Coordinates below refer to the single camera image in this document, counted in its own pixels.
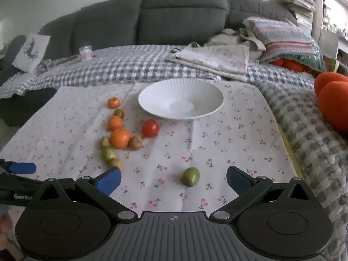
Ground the brown kiwi front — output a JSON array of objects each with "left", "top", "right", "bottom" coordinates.
[{"left": 109, "top": 158, "right": 124, "bottom": 171}]

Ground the brown kiwi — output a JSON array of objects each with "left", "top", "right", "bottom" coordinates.
[
  {"left": 99, "top": 136, "right": 111, "bottom": 149},
  {"left": 128, "top": 136, "right": 143, "bottom": 151},
  {"left": 109, "top": 158, "right": 124, "bottom": 171}
]

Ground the green fruit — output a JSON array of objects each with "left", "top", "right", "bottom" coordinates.
[
  {"left": 101, "top": 147, "right": 117, "bottom": 163},
  {"left": 181, "top": 167, "right": 201, "bottom": 187}
]

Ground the large orange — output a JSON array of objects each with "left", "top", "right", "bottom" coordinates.
[{"left": 110, "top": 129, "right": 131, "bottom": 149}]

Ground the green fruit front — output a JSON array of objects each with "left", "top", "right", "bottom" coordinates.
[{"left": 181, "top": 167, "right": 201, "bottom": 187}]

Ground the medium orange mandarin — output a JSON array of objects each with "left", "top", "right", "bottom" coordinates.
[{"left": 107, "top": 116, "right": 123, "bottom": 131}]

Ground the red tomato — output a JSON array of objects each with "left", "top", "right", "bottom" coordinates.
[{"left": 142, "top": 120, "right": 160, "bottom": 138}]

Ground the person's left hand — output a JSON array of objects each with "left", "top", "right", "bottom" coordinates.
[{"left": 0, "top": 213, "right": 12, "bottom": 250}]

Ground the cherry print white cloth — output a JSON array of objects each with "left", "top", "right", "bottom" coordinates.
[{"left": 1, "top": 81, "right": 296, "bottom": 213}]

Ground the green-orange tomato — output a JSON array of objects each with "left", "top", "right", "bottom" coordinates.
[{"left": 113, "top": 109, "right": 125, "bottom": 119}]

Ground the small far orange mandarin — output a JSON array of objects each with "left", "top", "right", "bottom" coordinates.
[{"left": 107, "top": 97, "right": 121, "bottom": 109}]

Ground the grey checkered blanket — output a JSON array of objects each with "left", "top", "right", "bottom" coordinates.
[{"left": 0, "top": 44, "right": 348, "bottom": 261}]

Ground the white ribbed bowl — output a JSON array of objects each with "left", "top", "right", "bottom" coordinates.
[{"left": 138, "top": 78, "right": 225, "bottom": 120}]

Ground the white cushion with print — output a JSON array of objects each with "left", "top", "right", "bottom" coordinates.
[{"left": 12, "top": 33, "right": 51, "bottom": 73}]

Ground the folded floral cloth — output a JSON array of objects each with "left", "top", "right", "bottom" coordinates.
[{"left": 166, "top": 42, "right": 249, "bottom": 82}]

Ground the orange plush ball front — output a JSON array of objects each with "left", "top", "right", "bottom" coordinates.
[{"left": 318, "top": 81, "right": 348, "bottom": 133}]

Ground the orange plush ball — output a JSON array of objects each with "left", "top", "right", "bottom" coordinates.
[
  {"left": 314, "top": 72, "right": 348, "bottom": 96},
  {"left": 318, "top": 81, "right": 348, "bottom": 133}
]

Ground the orange plush under pillow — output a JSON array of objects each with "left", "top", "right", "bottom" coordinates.
[{"left": 270, "top": 58, "right": 314, "bottom": 74}]

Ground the orange plush ball rear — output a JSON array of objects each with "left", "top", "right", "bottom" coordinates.
[{"left": 314, "top": 72, "right": 348, "bottom": 96}]

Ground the small glass jar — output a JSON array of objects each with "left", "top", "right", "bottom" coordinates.
[{"left": 79, "top": 45, "right": 93, "bottom": 61}]

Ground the beige crumpled cloth bag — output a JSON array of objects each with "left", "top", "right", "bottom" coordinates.
[{"left": 203, "top": 28, "right": 266, "bottom": 61}]

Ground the striped colourful pillow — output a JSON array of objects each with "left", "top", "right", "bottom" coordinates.
[{"left": 244, "top": 17, "right": 326, "bottom": 72}]

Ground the dark grey sofa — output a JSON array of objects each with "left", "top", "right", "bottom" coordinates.
[{"left": 1, "top": 0, "right": 296, "bottom": 127}]

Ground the stack of papers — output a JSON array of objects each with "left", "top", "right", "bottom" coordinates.
[{"left": 279, "top": 0, "right": 318, "bottom": 30}]

